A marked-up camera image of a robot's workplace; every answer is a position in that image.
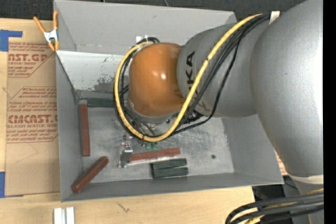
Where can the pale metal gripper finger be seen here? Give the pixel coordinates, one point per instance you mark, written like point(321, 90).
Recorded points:
point(128, 146)
point(125, 159)

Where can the red-brown block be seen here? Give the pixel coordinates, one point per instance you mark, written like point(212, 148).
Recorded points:
point(157, 154)
point(84, 131)
point(89, 175)

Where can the dark green flat block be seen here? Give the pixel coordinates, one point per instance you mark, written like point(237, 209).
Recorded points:
point(169, 163)
point(170, 172)
point(101, 102)

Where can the brown cardboard board red print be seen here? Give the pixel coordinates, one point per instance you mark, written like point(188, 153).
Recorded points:
point(29, 154)

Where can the grey metal bin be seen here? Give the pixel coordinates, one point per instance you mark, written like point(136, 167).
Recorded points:
point(105, 21)

